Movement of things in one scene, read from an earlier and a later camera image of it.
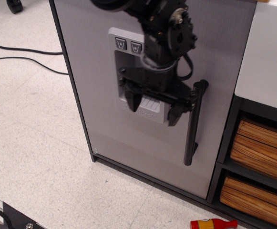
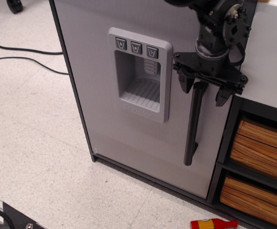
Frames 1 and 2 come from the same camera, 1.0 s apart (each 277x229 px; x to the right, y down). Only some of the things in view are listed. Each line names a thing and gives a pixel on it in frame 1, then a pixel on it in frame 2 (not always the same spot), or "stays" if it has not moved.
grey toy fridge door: [101, 40] stays
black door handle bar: [191, 146] stays
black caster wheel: [15, 6] stays
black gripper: [164, 85] -> [217, 71]
